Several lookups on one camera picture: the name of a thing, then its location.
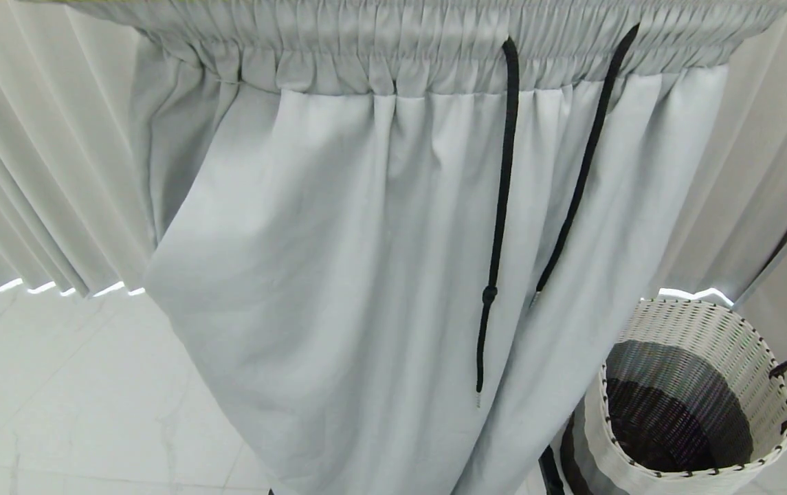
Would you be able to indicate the pale grey garment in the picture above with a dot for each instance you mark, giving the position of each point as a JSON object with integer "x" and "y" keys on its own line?
{"x": 331, "y": 240}

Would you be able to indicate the black clothes rack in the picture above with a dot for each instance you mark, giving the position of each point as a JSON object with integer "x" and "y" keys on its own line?
{"x": 550, "y": 474}

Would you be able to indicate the white laundry basket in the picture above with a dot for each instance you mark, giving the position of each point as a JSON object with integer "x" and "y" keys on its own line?
{"x": 709, "y": 330}

